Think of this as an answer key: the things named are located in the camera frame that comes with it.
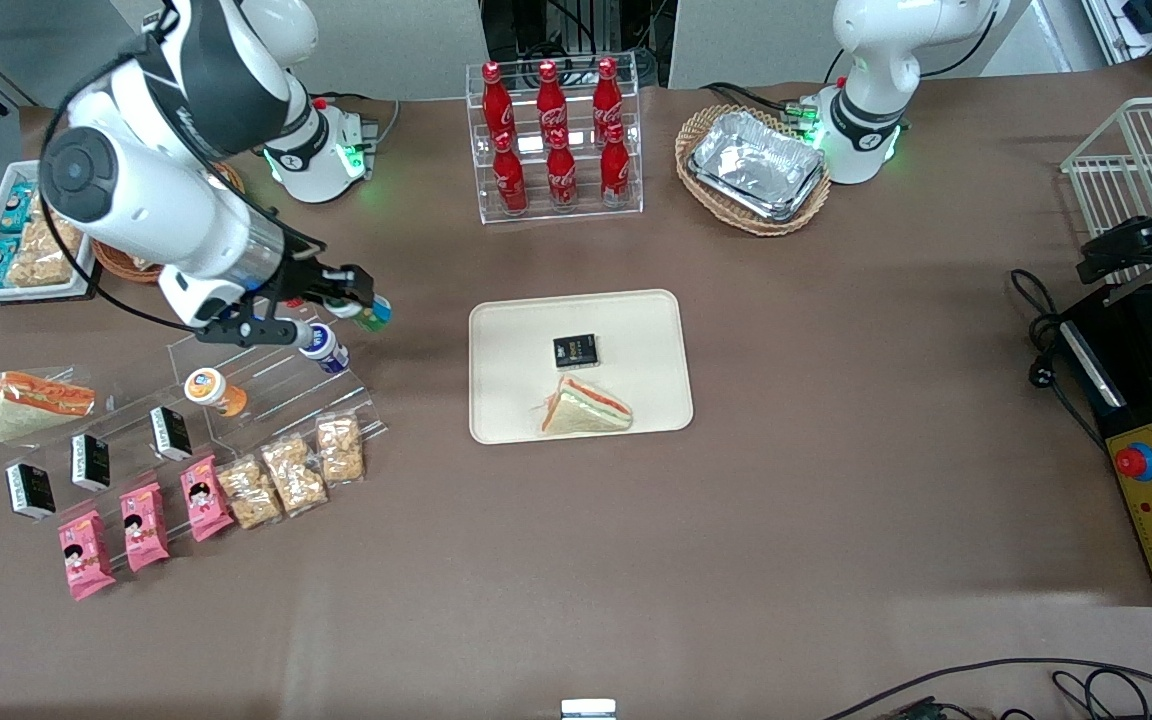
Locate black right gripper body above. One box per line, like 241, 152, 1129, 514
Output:
231, 255, 322, 326

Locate blue gum bottle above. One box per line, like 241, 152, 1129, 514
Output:
298, 325, 349, 376

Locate orange gum bottle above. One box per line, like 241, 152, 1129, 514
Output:
184, 367, 248, 418

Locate cream plastic tray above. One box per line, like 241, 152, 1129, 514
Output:
468, 289, 695, 445

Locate clear acrylic stepped display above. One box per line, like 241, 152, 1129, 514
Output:
0, 310, 389, 561

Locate small black white box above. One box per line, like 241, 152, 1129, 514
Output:
71, 433, 112, 492
150, 406, 194, 463
6, 463, 57, 521

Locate black sealing machine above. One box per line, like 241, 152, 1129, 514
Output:
1056, 280, 1152, 608

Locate clear nut snack pack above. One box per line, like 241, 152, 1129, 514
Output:
259, 433, 329, 517
314, 411, 367, 487
216, 455, 284, 531

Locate brown wicker snack basket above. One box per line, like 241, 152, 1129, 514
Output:
91, 163, 247, 286

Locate pink snack packet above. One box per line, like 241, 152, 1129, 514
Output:
58, 510, 117, 601
119, 482, 171, 573
180, 456, 235, 543

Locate red cola bottle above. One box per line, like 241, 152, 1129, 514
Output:
546, 130, 579, 211
600, 122, 632, 208
481, 60, 517, 143
593, 56, 625, 137
492, 133, 529, 215
536, 60, 569, 141

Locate wrapped nut brittle bar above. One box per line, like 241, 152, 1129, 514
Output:
11, 215, 79, 288

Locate wrapped triangle sandwich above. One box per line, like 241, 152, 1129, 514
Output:
0, 370, 97, 444
538, 375, 634, 437

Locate clear acrylic bottle rack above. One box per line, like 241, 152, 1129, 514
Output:
465, 52, 644, 225

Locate stacked foil trays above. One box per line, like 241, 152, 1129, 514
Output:
688, 110, 827, 223

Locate light wicker foil basket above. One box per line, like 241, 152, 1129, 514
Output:
675, 104, 833, 238

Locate white wire basket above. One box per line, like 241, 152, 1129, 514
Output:
1061, 95, 1152, 301

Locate black power cable with plug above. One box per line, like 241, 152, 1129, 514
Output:
1009, 268, 1109, 451

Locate dark cable rack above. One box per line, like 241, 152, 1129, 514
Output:
482, 0, 675, 91

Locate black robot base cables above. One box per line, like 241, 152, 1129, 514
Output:
701, 80, 825, 131

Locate long black cable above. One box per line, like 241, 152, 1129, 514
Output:
821, 655, 1152, 720

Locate looped black cable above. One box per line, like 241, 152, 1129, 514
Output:
1051, 668, 1152, 720

